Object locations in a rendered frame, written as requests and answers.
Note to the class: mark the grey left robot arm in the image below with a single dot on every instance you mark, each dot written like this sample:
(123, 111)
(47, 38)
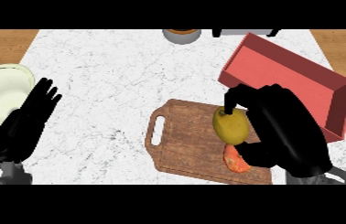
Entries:
(13, 172)

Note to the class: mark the pale green plate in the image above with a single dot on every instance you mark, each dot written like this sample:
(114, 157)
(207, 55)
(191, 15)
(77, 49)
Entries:
(12, 90)

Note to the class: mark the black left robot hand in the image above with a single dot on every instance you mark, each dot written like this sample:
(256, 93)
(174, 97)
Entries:
(26, 124)

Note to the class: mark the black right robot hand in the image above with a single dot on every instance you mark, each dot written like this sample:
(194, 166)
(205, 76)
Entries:
(288, 133)

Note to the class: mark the orange vegetable piece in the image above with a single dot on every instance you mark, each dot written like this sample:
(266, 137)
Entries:
(235, 160)

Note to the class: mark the yellow lemon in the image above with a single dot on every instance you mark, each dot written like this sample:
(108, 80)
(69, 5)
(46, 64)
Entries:
(231, 127)

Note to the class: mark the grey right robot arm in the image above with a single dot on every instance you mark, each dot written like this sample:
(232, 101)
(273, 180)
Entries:
(316, 178)

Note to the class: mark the red cardboard box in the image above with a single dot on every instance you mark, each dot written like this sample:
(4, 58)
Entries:
(293, 75)

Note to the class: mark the brown wooden cutting board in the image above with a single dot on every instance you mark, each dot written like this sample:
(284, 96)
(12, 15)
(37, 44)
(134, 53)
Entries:
(189, 142)

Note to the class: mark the grey appliance with black legs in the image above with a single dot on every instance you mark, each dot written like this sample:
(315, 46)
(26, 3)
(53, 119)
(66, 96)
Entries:
(245, 32)

